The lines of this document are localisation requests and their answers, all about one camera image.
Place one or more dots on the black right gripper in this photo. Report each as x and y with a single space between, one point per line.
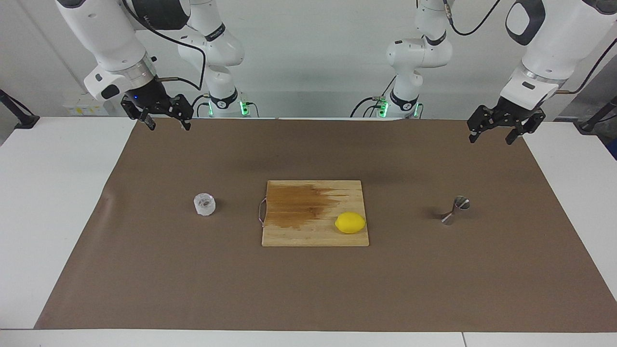
152 96

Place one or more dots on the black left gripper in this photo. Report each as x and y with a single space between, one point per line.
518 113

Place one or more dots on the steel jigger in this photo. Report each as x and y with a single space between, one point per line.
462 203

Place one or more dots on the clear faceted glass cup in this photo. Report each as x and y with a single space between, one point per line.
204 205

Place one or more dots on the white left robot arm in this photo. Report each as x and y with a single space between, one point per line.
554 43

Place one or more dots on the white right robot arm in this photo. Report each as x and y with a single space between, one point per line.
106 33

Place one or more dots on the black clamp stand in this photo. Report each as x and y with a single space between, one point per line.
589 126
26 121

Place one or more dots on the blue box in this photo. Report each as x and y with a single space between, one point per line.
614 149

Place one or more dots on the brown table mat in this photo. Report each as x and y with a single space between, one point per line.
193 279

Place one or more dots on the yellow lemon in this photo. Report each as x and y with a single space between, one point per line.
350 223

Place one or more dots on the wooden cutting board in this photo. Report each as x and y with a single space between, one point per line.
308 236

